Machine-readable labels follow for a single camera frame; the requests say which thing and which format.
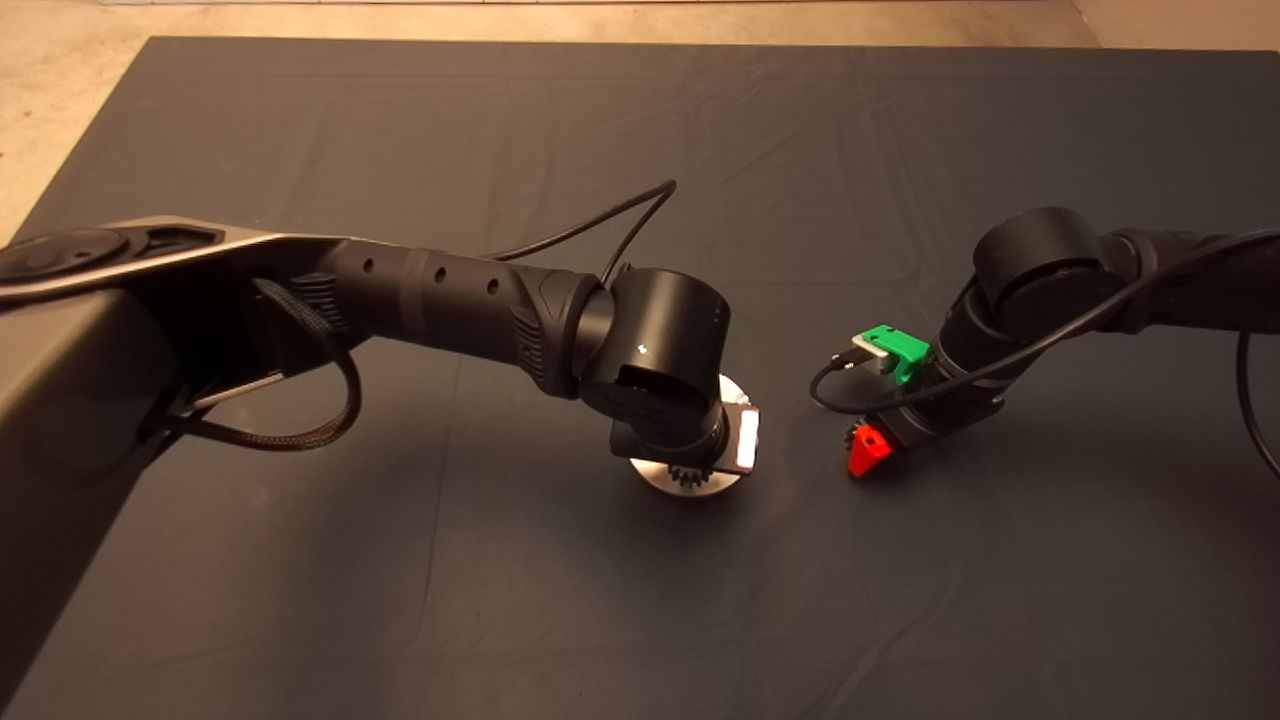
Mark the round metal carrier plate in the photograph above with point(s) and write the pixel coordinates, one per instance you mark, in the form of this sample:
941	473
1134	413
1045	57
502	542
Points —
650	478

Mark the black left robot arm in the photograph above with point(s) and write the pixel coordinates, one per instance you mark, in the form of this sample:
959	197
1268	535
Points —
430	285

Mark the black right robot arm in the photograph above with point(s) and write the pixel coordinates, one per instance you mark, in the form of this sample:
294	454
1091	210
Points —
1045	265

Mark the dark grey table cloth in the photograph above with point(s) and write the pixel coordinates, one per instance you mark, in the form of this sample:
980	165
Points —
900	150

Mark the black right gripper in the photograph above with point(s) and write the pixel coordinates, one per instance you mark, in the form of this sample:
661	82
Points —
940	420

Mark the green right camera mount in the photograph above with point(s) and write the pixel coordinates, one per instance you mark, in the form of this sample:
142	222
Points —
905	350

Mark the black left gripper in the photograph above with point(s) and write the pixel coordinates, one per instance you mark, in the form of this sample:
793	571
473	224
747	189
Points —
735	440

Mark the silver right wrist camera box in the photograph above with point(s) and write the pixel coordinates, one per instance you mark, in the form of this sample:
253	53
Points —
870	355

